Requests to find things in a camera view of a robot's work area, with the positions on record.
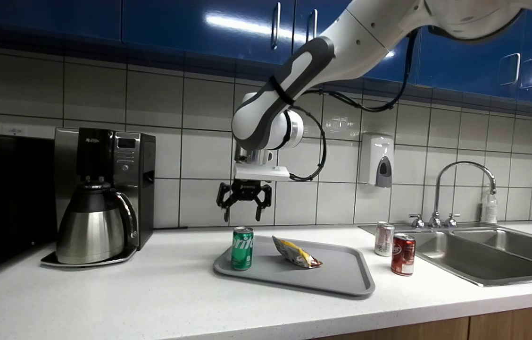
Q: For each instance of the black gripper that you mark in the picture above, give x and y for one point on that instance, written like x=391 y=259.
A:
x=246 y=188

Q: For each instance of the green soda can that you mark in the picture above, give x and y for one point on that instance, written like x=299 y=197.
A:
x=242 y=250

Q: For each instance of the grey soda can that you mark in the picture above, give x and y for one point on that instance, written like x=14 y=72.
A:
x=384 y=239

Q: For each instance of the red soda can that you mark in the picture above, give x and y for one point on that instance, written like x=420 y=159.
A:
x=405 y=258

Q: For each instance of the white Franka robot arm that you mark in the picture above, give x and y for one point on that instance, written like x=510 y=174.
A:
x=316 y=59

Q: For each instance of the grey plastic tray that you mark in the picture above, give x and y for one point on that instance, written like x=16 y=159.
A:
x=335 y=275

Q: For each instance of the yellow brown chip bag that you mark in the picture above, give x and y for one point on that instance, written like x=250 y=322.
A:
x=295 y=254

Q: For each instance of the black steel coffee maker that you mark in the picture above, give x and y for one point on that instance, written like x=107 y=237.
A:
x=127 y=182

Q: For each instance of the stainless steel carafe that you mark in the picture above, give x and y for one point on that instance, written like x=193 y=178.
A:
x=93 y=229

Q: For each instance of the chrome gooseneck faucet spout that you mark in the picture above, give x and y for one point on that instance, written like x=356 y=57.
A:
x=465 y=163

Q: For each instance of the black microwave oven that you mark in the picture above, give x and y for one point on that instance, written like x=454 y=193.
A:
x=5 y=201

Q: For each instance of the clear soap bottle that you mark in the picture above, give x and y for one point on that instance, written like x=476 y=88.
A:
x=489 y=208

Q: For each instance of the stainless steel double sink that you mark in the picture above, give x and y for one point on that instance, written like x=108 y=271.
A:
x=486 y=258

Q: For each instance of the wooden base cabinet front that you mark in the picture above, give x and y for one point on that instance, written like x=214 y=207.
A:
x=518 y=324

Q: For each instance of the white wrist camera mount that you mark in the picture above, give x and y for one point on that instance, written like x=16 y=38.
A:
x=263 y=173

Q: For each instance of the white wall soap dispenser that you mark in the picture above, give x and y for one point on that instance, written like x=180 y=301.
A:
x=373 y=154

